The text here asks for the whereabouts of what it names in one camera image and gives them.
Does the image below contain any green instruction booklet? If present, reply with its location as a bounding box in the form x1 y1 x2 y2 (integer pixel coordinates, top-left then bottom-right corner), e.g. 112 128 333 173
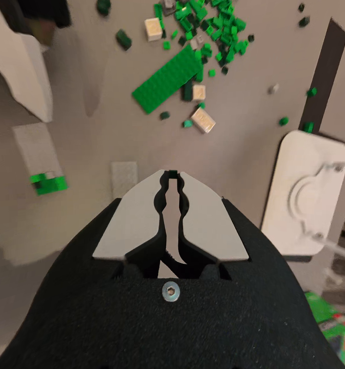
305 291 345 369

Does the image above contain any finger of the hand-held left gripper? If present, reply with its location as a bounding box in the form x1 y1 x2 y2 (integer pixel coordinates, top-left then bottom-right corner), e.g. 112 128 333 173
0 0 53 123

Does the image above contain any white rounded board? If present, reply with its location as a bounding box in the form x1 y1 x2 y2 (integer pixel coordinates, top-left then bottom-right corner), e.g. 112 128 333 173
260 130 345 257

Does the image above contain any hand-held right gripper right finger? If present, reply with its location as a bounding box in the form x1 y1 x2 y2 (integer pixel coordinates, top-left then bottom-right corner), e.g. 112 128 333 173
178 171 250 279

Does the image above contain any long green baseplate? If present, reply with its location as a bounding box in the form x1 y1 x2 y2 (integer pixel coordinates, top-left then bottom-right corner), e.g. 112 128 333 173
132 45 204 115

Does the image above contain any grey plate with green tiles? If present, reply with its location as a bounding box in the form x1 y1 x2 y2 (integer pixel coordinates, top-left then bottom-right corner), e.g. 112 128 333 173
111 161 138 200
13 124 68 196

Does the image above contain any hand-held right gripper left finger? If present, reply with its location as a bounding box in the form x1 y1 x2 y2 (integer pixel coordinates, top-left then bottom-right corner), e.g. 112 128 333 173
92 170 167 278

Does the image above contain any white rectangular brick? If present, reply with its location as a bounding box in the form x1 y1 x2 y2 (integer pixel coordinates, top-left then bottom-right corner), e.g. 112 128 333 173
191 108 216 134

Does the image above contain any clear acrylic bracket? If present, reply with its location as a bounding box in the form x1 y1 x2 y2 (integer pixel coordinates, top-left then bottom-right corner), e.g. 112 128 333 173
288 162 345 254

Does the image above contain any black tape strip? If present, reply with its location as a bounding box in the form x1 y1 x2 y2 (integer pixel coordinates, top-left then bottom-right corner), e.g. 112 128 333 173
298 17 345 136

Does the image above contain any pile of green bricks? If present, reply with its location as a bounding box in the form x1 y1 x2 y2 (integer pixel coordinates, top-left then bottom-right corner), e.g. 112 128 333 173
154 0 255 76

